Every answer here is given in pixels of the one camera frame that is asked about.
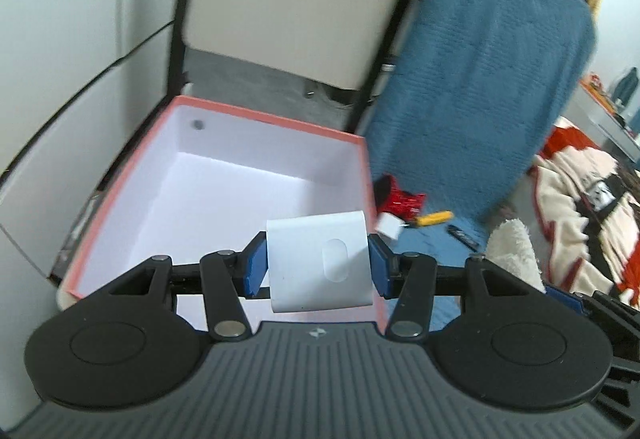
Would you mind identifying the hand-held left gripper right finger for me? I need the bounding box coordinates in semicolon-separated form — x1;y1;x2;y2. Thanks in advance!
367;234;552;341

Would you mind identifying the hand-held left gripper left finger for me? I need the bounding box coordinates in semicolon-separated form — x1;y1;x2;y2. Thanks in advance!
106;231;272;343

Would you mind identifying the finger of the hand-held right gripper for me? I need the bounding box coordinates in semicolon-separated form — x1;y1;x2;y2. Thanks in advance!
544;285;601;318

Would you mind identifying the white plug charger with prongs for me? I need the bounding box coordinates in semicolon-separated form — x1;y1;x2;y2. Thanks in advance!
375;213;407;240

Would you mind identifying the white power adapter block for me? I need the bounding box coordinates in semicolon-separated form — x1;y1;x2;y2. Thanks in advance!
266;210;375;315

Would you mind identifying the red black figurine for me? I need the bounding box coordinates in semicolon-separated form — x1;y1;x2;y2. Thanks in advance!
375;175;427;220

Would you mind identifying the yellow handled screwdriver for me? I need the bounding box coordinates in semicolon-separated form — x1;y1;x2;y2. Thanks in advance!
407;210;454;228

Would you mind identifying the pink cardboard box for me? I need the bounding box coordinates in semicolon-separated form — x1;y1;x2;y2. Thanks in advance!
50;94;389;335

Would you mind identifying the small black stick device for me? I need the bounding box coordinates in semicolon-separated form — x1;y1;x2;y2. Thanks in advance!
447;225;481;251

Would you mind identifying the white fluffy cloth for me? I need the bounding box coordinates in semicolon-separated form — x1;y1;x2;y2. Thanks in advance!
487;218;546;293

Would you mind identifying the printed blanket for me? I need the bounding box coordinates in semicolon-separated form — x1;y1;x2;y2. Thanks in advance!
530;116;640;311

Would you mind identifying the cluttered desk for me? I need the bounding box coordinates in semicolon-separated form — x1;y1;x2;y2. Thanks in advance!
579;68;640;162

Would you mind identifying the blue textured mat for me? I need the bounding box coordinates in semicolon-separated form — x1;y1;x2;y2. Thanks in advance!
364;0;599;333

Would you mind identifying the white wardrobe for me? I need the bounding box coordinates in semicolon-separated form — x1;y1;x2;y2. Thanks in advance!
0;0;202;281

